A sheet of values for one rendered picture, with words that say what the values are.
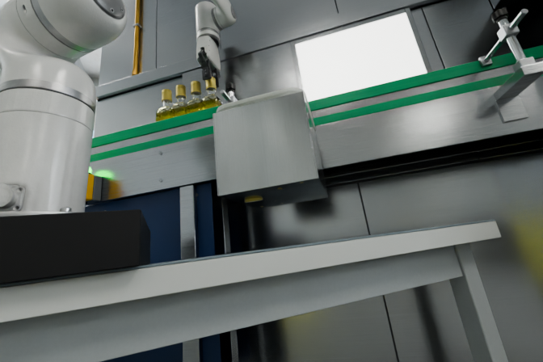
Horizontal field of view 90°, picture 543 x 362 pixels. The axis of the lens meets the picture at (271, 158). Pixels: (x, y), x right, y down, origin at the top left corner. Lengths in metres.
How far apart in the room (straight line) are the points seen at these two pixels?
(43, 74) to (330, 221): 0.77
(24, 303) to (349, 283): 0.41
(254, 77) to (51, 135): 0.77
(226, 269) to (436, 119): 0.60
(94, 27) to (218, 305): 0.47
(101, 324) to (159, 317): 0.06
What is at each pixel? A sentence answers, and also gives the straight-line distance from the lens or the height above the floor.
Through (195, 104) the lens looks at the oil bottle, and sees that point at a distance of 0.96.
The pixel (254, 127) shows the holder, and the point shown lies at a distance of 0.48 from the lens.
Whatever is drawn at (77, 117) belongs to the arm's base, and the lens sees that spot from 0.50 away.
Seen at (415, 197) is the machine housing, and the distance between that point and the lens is 0.93.
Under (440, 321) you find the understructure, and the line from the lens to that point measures 0.95.
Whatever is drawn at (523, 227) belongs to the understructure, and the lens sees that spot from 1.01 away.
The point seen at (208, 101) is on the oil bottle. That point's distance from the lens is 0.94.
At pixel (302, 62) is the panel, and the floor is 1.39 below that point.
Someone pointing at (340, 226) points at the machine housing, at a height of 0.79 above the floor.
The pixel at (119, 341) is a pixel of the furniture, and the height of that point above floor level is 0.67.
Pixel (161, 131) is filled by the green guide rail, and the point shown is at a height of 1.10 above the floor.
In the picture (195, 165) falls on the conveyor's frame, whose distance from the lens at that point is 0.72.
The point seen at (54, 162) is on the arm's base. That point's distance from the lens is 0.46.
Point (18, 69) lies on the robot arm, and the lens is 0.53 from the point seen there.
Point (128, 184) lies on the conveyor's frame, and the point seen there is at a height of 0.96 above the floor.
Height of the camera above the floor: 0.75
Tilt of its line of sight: 18 degrees up
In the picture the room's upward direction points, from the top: 7 degrees counter-clockwise
